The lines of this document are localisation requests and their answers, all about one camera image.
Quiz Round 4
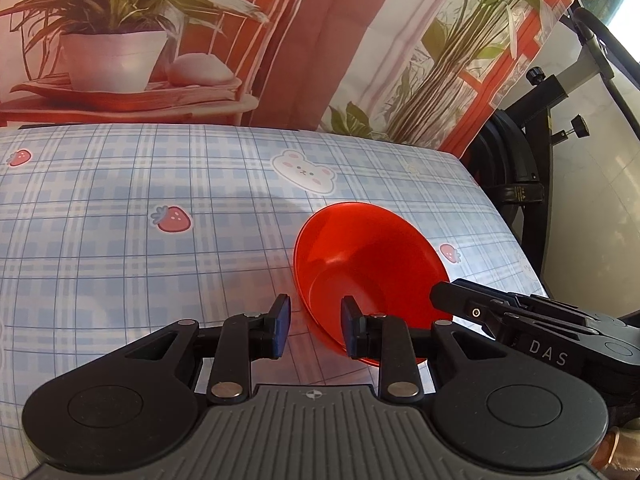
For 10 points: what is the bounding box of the red plastic bowl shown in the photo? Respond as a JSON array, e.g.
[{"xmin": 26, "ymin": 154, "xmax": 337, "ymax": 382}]
[{"xmin": 292, "ymin": 202, "xmax": 452, "ymax": 356}]

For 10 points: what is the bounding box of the blue plaid tablecloth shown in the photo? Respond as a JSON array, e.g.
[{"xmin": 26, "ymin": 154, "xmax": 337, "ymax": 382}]
[{"xmin": 1, "ymin": 125, "xmax": 542, "ymax": 479}]

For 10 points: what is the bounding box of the black exercise bike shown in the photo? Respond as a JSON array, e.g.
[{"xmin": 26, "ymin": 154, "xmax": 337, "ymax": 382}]
[{"xmin": 461, "ymin": 0, "xmax": 639, "ymax": 275}]

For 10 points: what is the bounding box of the printed room backdrop cloth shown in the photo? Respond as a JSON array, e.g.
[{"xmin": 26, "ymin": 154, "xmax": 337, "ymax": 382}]
[{"xmin": 1, "ymin": 0, "xmax": 574, "ymax": 155}]

